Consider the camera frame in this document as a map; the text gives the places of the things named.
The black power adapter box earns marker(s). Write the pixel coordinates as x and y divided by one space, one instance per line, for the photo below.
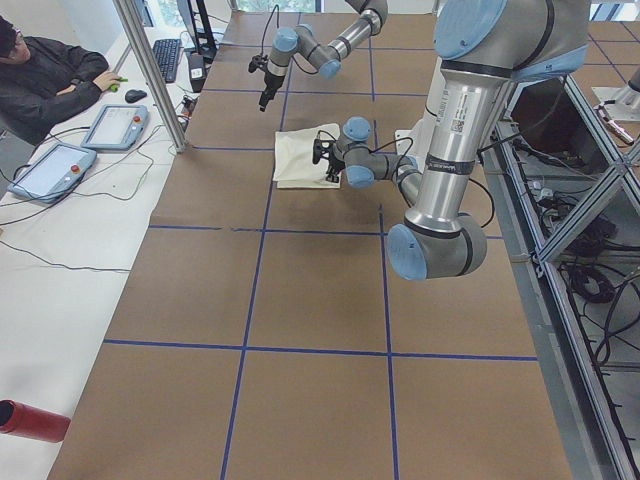
197 71

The aluminium frame post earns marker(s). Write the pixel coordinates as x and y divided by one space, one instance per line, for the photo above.
139 42

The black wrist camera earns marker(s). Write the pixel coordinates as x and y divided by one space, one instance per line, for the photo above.
258 62
322 146

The cream long-sleeve cat shirt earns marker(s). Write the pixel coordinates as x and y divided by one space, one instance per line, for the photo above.
294 168

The red bottle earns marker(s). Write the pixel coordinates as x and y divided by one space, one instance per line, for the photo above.
26 421

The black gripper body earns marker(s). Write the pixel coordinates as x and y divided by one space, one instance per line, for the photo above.
270 81
336 165

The teach pendant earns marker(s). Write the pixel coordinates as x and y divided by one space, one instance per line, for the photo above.
116 128
54 174

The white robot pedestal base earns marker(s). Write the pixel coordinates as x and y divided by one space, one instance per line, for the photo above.
416 141

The near teach pendant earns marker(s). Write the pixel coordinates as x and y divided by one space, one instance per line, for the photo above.
54 174

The black computer mouse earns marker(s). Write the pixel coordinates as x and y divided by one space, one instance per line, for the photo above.
134 95

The seated person in black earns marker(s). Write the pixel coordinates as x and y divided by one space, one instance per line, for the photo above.
45 82

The far teach pendant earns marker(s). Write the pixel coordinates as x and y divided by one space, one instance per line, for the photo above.
116 128

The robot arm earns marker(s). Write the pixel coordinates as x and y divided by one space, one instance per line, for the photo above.
326 57
484 47

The black keyboard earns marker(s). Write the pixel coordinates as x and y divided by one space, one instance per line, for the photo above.
167 55

